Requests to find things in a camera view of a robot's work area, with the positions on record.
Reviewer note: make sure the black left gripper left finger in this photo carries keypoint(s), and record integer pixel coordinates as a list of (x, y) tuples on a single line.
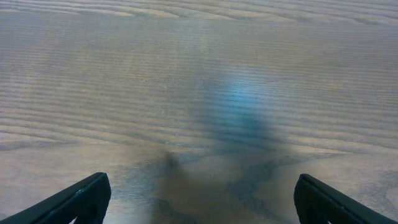
[(84, 202)]

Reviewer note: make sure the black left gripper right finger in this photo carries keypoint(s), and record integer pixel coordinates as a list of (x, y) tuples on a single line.
[(318, 203)]

